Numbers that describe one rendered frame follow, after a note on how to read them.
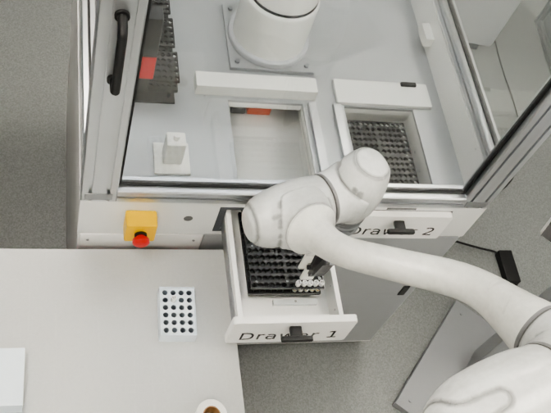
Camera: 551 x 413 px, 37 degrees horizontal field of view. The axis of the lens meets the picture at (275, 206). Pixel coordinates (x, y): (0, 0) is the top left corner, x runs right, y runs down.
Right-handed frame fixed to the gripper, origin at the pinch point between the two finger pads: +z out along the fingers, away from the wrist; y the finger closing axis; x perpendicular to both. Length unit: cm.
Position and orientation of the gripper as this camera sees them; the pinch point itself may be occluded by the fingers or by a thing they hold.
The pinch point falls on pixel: (309, 265)
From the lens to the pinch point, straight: 184.2
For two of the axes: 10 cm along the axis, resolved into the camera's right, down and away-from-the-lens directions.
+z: -2.4, 5.2, 8.2
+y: 1.3, 8.5, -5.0
